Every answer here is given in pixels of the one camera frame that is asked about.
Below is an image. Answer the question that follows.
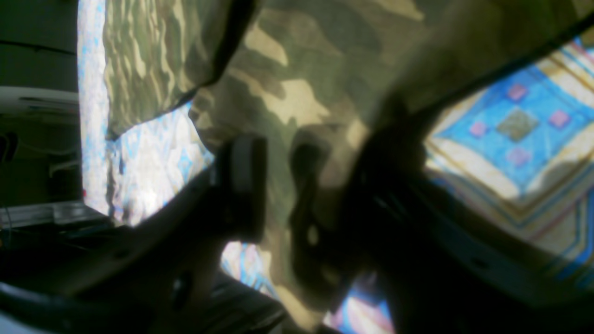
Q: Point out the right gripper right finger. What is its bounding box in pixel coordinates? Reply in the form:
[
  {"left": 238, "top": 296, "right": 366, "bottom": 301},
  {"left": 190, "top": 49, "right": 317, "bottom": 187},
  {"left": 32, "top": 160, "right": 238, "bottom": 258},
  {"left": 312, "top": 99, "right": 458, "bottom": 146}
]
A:
[{"left": 290, "top": 134, "right": 593, "bottom": 334}]

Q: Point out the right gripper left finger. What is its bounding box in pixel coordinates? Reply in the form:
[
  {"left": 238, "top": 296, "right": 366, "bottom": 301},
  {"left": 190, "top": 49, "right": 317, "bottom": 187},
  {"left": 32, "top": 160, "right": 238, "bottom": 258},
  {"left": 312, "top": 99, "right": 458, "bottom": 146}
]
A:
[{"left": 1, "top": 135, "right": 267, "bottom": 334}]

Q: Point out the camouflage T-shirt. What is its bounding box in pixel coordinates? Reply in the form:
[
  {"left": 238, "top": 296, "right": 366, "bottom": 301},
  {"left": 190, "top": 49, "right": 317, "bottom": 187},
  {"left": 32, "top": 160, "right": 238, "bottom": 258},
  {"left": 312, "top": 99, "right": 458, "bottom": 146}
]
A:
[{"left": 103, "top": 0, "right": 594, "bottom": 331}]

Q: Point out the patterned tile tablecloth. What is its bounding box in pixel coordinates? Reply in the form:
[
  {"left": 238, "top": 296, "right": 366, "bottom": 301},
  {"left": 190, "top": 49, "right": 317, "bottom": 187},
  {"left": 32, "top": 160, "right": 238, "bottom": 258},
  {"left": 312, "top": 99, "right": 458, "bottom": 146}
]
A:
[{"left": 77, "top": 0, "right": 594, "bottom": 334}]

